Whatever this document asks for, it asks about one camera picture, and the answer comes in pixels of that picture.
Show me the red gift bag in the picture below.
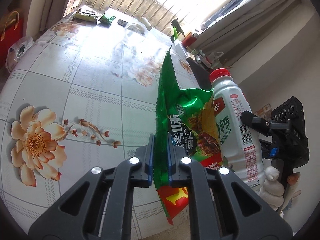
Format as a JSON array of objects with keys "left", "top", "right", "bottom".
[{"left": 0, "top": 10, "right": 24, "bottom": 68}]

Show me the green chip bag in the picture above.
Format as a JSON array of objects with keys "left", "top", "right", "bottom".
[{"left": 153, "top": 50, "right": 223, "bottom": 224}]

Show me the yellow-green snack packet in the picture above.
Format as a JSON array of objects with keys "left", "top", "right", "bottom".
[{"left": 73, "top": 7, "right": 98, "bottom": 24}]

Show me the black remote control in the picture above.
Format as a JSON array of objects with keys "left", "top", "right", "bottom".
[{"left": 117, "top": 19, "right": 128, "bottom": 27}]

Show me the white milk drink bottle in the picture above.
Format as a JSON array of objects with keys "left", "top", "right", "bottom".
[{"left": 209, "top": 68, "right": 265, "bottom": 191}]

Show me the white plastic bag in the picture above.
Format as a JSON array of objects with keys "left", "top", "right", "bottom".
[{"left": 5, "top": 36, "right": 34, "bottom": 73}]

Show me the red thermos flask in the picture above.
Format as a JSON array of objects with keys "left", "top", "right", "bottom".
[{"left": 182, "top": 35, "right": 197, "bottom": 48}]

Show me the small green snack packet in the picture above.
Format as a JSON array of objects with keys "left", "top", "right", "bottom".
[{"left": 98, "top": 14, "right": 116, "bottom": 27}]

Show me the floral plastic tablecloth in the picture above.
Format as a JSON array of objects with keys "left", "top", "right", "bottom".
[{"left": 0, "top": 4, "right": 208, "bottom": 235}]

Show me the white gloved right hand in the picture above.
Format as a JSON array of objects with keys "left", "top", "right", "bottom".
[{"left": 259, "top": 166, "right": 285, "bottom": 210}]

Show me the beige curtain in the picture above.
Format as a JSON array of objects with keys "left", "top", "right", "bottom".
[{"left": 191, "top": 0, "right": 301, "bottom": 67}]

